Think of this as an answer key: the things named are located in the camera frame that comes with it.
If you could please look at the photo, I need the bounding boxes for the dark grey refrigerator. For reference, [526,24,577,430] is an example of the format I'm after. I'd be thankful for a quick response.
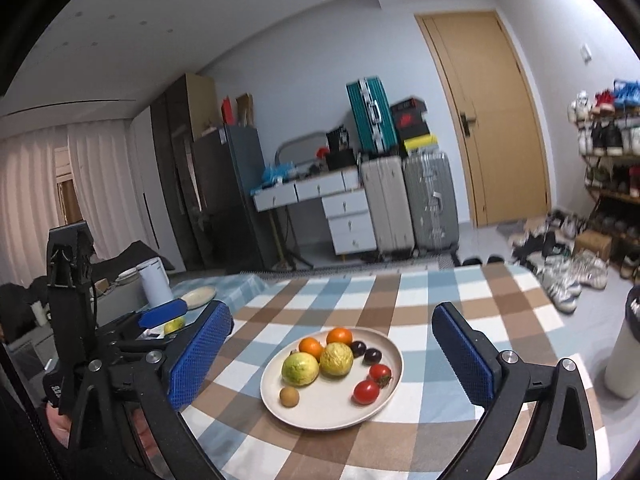
[190,125,279,271]

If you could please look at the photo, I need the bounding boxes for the yellow guava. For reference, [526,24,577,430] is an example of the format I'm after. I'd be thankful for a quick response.
[320,342,355,378]

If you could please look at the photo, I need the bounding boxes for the black shoe box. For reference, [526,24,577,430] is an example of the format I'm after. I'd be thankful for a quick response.
[390,99,429,141]

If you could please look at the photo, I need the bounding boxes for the brown wardrobe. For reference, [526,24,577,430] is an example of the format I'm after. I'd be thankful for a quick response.
[150,74,221,271]

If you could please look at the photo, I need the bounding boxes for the black printed box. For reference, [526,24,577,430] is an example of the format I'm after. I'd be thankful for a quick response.
[325,127,359,171]

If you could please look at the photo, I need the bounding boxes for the blue plastic bag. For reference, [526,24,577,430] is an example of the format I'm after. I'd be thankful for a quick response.
[262,160,299,187]

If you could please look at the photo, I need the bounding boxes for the pale blue checked cloth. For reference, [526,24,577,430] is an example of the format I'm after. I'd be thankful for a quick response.
[170,272,272,322]

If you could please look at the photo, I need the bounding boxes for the wooden shoe rack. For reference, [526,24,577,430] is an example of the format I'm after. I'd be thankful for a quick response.
[570,80,640,281]

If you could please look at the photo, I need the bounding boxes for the cardboard box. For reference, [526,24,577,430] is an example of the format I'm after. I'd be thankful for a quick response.
[573,230,615,261]

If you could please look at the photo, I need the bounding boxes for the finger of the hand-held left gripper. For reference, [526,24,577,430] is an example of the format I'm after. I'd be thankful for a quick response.
[114,327,187,361]
[95,298,187,342]

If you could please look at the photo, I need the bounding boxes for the person's left hand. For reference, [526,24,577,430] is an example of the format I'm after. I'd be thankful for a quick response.
[44,402,72,448]

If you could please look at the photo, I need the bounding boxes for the small orange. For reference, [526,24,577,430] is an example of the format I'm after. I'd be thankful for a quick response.
[299,337,325,361]

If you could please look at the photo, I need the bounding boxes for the white electric kettle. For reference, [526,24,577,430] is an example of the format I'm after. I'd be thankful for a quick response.
[136,257,174,309]

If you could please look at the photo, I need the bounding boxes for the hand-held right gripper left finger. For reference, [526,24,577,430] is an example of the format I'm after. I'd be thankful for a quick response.
[67,300,234,480]

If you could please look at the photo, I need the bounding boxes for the cream round plate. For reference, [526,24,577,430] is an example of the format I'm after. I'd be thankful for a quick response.
[260,326,404,432]

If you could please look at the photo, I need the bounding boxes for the yellow box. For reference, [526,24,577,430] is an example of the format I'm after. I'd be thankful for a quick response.
[402,135,436,154]

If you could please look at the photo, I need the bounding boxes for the white curtains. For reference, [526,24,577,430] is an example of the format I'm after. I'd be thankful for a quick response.
[0,120,142,287]

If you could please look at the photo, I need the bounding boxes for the green guava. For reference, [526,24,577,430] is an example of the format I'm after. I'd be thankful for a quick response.
[281,352,321,387]

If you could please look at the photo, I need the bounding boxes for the brown cardboard sheet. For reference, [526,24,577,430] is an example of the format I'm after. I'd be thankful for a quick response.
[235,92,255,129]

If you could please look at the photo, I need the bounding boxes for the white cylinder black cap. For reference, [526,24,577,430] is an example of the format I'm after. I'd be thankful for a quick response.
[604,285,640,402]

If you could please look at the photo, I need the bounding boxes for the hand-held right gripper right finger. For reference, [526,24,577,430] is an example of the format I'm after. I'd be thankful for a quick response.
[431,302,613,480]

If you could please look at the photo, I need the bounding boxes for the teal suitcase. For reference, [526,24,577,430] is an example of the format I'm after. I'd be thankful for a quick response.
[346,77,399,156]

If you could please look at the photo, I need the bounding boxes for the small cream plate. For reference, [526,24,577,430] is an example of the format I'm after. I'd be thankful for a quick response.
[180,286,217,310]

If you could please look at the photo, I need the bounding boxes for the silver suitcase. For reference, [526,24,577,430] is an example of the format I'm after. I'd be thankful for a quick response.
[402,151,460,256]

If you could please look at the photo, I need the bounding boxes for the beige suitcase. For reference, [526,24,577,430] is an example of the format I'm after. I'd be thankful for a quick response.
[360,155,416,261]

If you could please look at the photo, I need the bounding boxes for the rows of assorted shoes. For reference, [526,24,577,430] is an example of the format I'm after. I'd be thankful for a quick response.
[569,79,640,241]

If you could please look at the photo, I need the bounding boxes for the arched mirror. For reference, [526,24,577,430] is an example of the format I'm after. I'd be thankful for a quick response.
[276,131,331,171]

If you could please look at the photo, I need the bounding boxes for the black cloth pile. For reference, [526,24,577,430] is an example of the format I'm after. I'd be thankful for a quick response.
[90,240,177,282]

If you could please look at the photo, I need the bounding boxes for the pile of scattered sneakers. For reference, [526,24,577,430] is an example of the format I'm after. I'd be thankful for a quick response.
[510,210,612,314]

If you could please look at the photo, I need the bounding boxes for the wooden door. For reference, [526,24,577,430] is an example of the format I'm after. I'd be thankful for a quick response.
[415,10,552,229]

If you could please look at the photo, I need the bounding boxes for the brown blue checked tablecloth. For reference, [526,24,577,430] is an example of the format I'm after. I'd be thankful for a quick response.
[180,262,612,480]

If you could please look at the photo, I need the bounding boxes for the white desk with drawers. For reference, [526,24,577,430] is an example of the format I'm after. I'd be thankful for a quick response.
[252,167,379,256]

